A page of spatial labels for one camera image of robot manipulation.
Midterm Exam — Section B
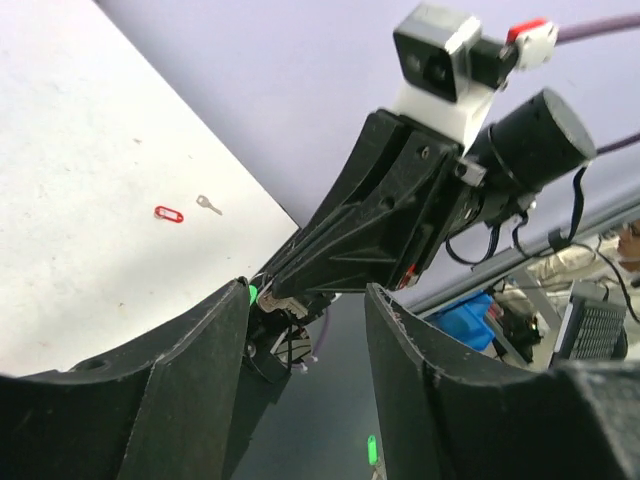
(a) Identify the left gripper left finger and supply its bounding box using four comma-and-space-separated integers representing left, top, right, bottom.
1, 280, 286, 479

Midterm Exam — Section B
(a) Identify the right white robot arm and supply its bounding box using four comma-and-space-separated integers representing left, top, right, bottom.
265, 89, 596, 299

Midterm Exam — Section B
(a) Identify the black keyboard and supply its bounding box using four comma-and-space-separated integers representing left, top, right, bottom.
550, 284, 627, 366

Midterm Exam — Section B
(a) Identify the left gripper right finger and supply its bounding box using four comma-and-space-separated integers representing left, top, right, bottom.
365, 285, 639, 479

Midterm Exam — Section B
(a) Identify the green key tag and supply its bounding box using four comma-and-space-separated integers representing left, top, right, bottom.
249, 285, 258, 304

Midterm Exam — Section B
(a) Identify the blue plastic bin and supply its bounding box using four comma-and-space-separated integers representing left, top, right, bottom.
428, 291, 495, 352

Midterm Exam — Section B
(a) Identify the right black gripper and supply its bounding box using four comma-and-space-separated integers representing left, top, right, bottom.
261, 109, 470, 299

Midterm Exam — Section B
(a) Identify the person in background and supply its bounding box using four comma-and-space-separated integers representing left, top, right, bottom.
616, 220, 640, 273

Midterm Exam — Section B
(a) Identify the red key tag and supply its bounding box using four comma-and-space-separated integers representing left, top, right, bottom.
154, 206, 184, 224

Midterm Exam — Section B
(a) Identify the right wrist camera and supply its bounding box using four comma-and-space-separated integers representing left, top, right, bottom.
391, 3, 559, 150

